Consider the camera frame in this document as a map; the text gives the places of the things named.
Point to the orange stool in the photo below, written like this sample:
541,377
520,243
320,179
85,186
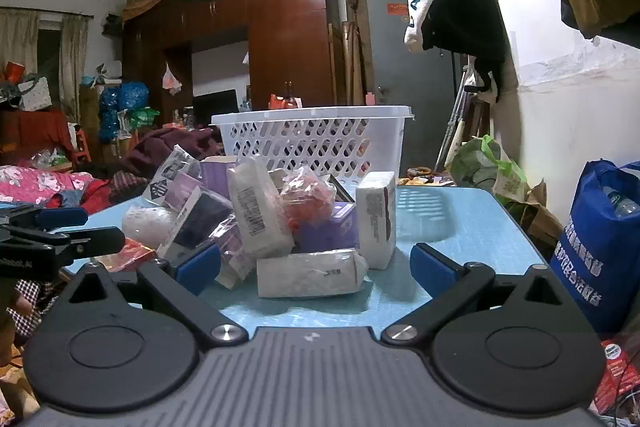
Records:
82,144

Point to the black monitor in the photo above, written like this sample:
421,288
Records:
215,107

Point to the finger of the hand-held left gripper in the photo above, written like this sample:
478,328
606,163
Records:
60,217
102,239

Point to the dark purple packet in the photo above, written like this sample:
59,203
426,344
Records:
200,217

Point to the wooden boards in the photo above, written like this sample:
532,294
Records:
350,57

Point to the floral blanket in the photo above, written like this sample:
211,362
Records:
40,184

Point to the beige curtain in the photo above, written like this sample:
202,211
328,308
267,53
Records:
72,57

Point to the checkered cloth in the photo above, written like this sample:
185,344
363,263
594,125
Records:
37,307

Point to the red item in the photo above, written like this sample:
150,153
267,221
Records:
306,197

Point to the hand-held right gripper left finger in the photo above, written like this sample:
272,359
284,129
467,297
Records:
197,266

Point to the red box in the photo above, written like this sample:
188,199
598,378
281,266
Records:
617,377

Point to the brown paper bag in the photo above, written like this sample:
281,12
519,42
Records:
542,217

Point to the clear bag of purple items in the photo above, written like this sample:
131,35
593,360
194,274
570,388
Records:
235,252

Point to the grey door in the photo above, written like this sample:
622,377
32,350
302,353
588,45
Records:
400,77

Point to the blue plastic bags bundle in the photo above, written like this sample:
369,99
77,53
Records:
122,107

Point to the small green bag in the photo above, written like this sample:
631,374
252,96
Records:
144,118

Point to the white plastic basket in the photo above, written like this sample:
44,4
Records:
310,142

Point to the pink hanging item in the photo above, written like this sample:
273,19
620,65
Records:
370,99

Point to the black garment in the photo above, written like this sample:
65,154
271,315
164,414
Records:
470,32

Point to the white round packet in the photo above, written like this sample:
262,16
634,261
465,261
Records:
147,224

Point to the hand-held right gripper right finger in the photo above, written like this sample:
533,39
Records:
432,268

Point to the pale purple box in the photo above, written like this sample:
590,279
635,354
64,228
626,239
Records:
217,174

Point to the red gift bag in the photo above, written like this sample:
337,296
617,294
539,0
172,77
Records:
14,72

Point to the red covered cabinet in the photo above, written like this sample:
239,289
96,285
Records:
30,132

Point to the red packet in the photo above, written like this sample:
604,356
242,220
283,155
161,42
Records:
125,254

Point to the white barcode packet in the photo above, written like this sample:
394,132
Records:
255,207

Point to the brown bottle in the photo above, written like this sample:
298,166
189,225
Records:
287,92

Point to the maroon cloth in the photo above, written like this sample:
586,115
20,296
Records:
165,147

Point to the brown wooden wardrobe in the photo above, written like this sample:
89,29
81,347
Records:
290,32

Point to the white box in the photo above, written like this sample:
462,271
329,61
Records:
377,217

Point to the red white plastic bag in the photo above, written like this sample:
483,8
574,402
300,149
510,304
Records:
171,79

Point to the black-white patterned clear bag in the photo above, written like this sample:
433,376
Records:
167,177

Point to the green plastic bag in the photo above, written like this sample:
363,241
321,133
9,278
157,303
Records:
487,167

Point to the blue tote bag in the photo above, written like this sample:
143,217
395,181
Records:
595,257

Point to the clear plastic bottle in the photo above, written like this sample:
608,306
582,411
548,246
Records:
620,202

